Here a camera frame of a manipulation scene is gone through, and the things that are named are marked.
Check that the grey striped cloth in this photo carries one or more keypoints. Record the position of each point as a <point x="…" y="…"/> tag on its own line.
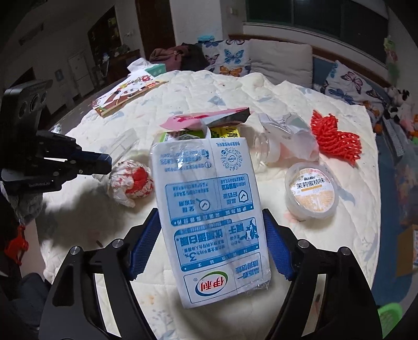
<point x="395" y="137"/>

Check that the dark window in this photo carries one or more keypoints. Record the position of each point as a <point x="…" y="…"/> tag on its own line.
<point x="326" y="23"/>

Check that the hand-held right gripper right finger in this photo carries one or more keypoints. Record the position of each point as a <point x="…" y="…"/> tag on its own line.
<point x="277" y="248"/>

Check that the butterfly print pillow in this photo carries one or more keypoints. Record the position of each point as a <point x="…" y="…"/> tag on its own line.
<point x="349" y="85"/>
<point x="228" y="57"/>

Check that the white plastic bag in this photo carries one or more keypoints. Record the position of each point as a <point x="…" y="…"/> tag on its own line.
<point x="138" y="65"/>

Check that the dark cloth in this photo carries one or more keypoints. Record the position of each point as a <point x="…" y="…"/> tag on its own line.
<point x="23" y="307"/>

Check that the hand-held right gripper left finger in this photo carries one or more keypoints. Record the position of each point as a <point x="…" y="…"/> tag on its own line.
<point x="145" y="248"/>

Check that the red foam net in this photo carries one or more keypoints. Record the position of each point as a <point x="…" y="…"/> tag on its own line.
<point x="333" y="137"/>

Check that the clear plastic box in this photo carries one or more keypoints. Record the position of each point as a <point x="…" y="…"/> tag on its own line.
<point x="120" y="144"/>

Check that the cardboard box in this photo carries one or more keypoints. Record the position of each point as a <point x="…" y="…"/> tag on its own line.
<point x="408" y="251"/>

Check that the red plastic object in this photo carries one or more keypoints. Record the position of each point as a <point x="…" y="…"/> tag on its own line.
<point x="14" y="245"/>

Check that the pink plush toy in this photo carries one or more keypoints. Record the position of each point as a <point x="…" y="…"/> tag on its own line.
<point x="410" y="121"/>

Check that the green pink hanging decoration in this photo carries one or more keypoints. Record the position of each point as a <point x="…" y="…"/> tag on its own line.
<point x="392" y="59"/>

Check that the white quilted blanket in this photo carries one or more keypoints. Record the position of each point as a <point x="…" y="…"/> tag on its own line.
<point x="98" y="229"/>

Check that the grey pillow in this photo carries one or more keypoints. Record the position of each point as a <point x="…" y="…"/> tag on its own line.
<point x="281" y="62"/>

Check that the dark red clothes pile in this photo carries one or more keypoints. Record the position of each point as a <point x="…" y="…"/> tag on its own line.
<point x="173" y="54"/>

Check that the picture book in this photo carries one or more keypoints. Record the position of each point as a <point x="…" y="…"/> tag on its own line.
<point x="130" y="93"/>

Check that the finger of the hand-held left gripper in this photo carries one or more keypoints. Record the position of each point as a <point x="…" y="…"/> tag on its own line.
<point x="94" y="163"/>

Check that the white printed plastic wrapper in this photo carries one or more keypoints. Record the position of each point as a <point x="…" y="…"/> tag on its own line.
<point x="294" y="137"/>

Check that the green yellow carton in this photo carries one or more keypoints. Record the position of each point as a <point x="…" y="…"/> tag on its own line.
<point x="225" y="132"/>

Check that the black white cow plush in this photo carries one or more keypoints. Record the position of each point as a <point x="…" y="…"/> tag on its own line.
<point x="396" y="99"/>

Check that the pink snack packet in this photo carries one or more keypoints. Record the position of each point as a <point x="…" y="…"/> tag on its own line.
<point x="196" y="119"/>

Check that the dark wooden door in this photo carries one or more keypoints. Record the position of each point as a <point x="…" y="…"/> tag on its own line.
<point x="156" y="26"/>

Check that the green plastic basket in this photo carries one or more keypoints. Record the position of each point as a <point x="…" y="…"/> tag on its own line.
<point x="390" y="318"/>

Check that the white blue printed milk bag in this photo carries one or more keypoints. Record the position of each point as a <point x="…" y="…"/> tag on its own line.
<point x="209" y="212"/>

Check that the round plastic tub orange label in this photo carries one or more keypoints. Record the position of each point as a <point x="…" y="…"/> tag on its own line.
<point x="310" y="193"/>

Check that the white cabinet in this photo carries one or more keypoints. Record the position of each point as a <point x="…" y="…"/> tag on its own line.
<point x="80" y="73"/>

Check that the red white ball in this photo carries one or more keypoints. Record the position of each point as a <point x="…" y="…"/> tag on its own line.
<point x="134" y="179"/>

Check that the teal tissue box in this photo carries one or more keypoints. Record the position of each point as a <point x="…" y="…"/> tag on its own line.
<point x="156" y="69"/>

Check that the clear glass jar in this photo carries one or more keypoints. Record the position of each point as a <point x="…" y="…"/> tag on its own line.
<point x="263" y="150"/>

